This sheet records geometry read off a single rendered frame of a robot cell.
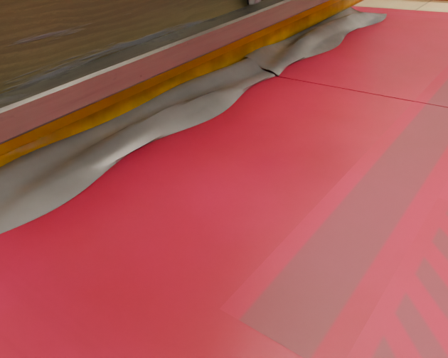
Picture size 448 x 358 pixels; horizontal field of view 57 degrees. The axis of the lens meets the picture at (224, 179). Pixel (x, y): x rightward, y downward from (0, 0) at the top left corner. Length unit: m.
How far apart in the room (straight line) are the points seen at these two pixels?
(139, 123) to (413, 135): 0.11
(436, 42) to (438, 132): 0.14
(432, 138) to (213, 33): 0.10
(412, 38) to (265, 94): 0.14
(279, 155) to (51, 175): 0.09
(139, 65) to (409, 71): 0.16
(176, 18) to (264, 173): 0.08
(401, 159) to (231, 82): 0.10
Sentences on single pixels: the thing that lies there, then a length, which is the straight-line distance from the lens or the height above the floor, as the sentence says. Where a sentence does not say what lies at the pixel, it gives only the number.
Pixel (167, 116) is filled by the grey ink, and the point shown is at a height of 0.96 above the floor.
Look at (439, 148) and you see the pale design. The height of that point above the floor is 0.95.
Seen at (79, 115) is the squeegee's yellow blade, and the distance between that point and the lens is 0.18.
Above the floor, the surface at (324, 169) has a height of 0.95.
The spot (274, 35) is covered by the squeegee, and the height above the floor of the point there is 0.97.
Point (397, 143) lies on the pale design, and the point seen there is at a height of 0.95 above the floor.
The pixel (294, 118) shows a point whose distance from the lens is 0.19.
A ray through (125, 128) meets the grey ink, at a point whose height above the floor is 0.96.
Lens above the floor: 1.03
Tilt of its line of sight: 32 degrees down
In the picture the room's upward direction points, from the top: 4 degrees counter-clockwise
